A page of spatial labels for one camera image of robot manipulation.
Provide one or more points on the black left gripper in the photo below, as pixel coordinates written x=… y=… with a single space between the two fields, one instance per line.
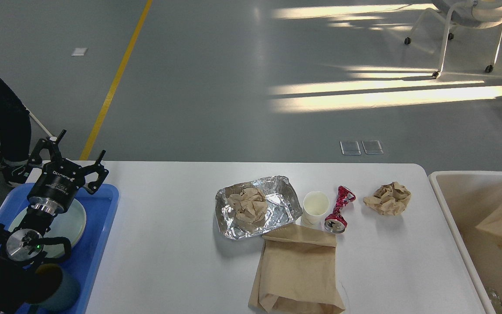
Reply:
x=57 y=185

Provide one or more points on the light green plate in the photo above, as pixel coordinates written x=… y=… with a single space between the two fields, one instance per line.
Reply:
x=70 y=224

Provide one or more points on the dark teal mug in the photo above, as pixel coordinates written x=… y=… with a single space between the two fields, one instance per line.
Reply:
x=55 y=289

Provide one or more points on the brown paper ball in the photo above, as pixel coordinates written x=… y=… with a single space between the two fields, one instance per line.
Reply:
x=389 y=199

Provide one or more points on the crushed red soda can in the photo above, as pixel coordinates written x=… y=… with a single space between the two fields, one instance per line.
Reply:
x=334 y=222

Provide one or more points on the white paper cup front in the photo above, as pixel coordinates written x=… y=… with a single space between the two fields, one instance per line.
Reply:
x=315 y=207

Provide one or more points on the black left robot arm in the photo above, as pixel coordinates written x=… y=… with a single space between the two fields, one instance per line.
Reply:
x=22 y=250

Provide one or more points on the white chair leg left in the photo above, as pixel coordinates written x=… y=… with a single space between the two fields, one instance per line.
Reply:
x=40 y=124

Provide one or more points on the blue plastic tray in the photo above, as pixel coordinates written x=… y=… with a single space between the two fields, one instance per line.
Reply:
x=87 y=253

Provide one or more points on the white plastic bin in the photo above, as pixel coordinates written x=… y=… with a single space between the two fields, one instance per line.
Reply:
x=466 y=199

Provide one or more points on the seated person in black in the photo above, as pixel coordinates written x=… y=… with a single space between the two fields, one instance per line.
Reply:
x=15 y=137

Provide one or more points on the small grey floor plate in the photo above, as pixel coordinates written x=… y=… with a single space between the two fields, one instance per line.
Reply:
x=350 y=148

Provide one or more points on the white chair on casters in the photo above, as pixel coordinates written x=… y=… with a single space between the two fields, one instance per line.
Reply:
x=471 y=14

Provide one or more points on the crumpled brown paper napkin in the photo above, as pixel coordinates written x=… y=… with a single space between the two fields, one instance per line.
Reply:
x=250 y=207

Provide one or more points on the aluminium foil tray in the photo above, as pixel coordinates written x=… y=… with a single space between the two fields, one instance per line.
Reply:
x=283 y=207

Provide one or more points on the large brown paper bag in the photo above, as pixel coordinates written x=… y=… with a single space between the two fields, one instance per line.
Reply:
x=296 y=273

